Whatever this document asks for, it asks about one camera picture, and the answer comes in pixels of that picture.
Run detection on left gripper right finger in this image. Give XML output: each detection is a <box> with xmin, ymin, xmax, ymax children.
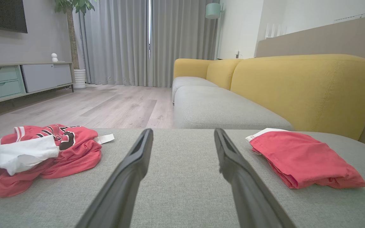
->
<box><xmin>214</xmin><ymin>128</ymin><xmax>297</xmax><ymax>228</ymax></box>

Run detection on mint grey television cabinet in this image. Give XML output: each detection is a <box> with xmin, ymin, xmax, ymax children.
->
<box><xmin>0</xmin><ymin>61</ymin><xmax>75</xmax><ymax>108</ymax></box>

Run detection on white slatted rack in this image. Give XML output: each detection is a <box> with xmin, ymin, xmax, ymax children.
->
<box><xmin>265</xmin><ymin>22</ymin><xmax>287</xmax><ymax>39</ymax></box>

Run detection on grey sofa seat cushion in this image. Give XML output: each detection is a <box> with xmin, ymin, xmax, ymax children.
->
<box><xmin>172</xmin><ymin>76</ymin><xmax>218</xmax><ymax>103</ymax></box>
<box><xmin>174</xmin><ymin>85</ymin><xmax>294</xmax><ymax>131</ymax></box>

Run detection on red shorts white trim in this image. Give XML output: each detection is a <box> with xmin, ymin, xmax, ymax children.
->
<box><xmin>245</xmin><ymin>128</ymin><xmax>365</xmax><ymax>190</ymax></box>

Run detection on red basketball jersey black print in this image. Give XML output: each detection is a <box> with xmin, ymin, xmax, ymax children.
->
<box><xmin>0</xmin><ymin>123</ymin><xmax>115</xmax><ymax>198</ymax></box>

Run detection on floor lamp mint shade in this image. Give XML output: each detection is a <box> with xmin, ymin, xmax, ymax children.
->
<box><xmin>205</xmin><ymin>0</ymin><xmax>225</xmax><ymax>60</ymax></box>

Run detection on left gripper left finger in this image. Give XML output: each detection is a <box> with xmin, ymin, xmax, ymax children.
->
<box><xmin>75</xmin><ymin>128</ymin><xmax>154</xmax><ymax>228</ymax></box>

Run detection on black wall television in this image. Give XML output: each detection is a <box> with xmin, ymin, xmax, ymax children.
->
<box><xmin>0</xmin><ymin>0</ymin><xmax>28</xmax><ymax>34</ymax></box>

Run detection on medium yellow sofa backrest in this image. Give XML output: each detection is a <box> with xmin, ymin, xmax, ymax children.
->
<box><xmin>206</xmin><ymin>59</ymin><xmax>244</xmax><ymax>91</ymax></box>

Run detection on small yellow sofa backrest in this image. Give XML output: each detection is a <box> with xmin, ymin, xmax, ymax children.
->
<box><xmin>173</xmin><ymin>58</ymin><xmax>216</xmax><ymax>79</ymax></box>

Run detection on large grey sofa seat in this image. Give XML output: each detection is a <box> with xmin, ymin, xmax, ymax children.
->
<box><xmin>0</xmin><ymin>128</ymin><xmax>365</xmax><ymax>228</ymax></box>

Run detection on grey curtain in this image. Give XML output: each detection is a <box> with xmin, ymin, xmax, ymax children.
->
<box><xmin>151</xmin><ymin>0</ymin><xmax>219</xmax><ymax>88</ymax></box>
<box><xmin>80</xmin><ymin>0</ymin><xmax>150</xmax><ymax>86</ymax></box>

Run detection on white ribbed plant pot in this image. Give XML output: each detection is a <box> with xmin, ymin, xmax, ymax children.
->
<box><xmin>74</xmin><ymin>69</ymin><xmax>87</xmax><ymax>89</ymax></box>

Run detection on large yellow sofa backrest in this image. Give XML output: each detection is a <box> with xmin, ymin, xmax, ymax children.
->
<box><xmin>230</xmin><ymin>54</ymin><xmax>365</xmax><ymax>140</ymax></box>

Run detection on green potted tree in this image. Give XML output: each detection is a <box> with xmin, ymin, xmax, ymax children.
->
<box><xmin>54</xmin><ymin>0</ymin><xmax>96</xmax><ymax>70</ymax></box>

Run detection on white flat device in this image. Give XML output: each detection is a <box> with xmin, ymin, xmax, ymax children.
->
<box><xmin>334</xmin><ymin>13</ymin><xmax>365</xmax><ymax>23</ymax></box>

